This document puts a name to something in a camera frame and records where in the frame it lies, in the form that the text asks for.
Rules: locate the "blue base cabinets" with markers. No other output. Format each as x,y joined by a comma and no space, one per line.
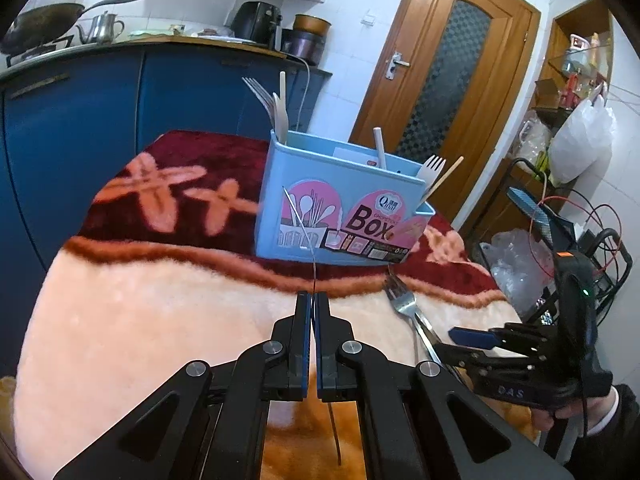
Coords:
75,125

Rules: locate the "black air fryer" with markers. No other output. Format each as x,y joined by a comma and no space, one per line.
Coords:
252,22

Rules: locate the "gas stove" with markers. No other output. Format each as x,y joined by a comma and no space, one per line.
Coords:
35,52

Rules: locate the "orange and maroon floral blanket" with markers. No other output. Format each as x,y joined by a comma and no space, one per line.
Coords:
150,310

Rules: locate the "white light switch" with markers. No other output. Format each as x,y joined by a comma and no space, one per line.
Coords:
368,19

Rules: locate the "white plastic bag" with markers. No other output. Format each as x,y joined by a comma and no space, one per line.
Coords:
582,142

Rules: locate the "wooden chopstick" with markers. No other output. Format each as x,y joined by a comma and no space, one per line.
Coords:
447,177

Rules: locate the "metal kettle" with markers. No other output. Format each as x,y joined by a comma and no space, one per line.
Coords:
102,30

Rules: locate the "brown pot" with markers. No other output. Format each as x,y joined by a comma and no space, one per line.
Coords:
312,24

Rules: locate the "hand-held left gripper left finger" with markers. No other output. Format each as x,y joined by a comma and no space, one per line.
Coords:
302,340

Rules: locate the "stainless steel fork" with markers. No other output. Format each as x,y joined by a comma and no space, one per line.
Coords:
257,92
402,297

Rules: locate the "person's right forearm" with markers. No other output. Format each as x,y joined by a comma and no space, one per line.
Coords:
610,440

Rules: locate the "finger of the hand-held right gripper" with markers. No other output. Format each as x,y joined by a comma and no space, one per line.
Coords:
470,337
455,355

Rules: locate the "person's right hand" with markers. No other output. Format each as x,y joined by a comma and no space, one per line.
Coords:
552,417

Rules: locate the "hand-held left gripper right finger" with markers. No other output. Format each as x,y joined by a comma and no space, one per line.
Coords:
321,340

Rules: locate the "white chopstick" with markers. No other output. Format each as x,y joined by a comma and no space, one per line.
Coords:
282,85
380,147

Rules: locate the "wooden wall shelf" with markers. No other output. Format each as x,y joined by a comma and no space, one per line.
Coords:
575,20

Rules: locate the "black kitchen countertop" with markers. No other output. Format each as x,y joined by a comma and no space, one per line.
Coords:
200,42

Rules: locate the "wooden door with glass panel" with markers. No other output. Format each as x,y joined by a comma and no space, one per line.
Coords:
435,25

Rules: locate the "light blue utensil box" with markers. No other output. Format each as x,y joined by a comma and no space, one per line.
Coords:
330,180

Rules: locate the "blue flat item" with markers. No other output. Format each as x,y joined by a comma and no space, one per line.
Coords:
530,207

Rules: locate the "clear plastic bag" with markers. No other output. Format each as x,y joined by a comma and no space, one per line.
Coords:
515,270

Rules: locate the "black wok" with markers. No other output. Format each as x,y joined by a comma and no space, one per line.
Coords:
40,22

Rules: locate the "white spoon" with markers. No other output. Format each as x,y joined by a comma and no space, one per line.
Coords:
281,120

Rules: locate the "white fork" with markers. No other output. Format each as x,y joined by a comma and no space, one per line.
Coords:
431,170

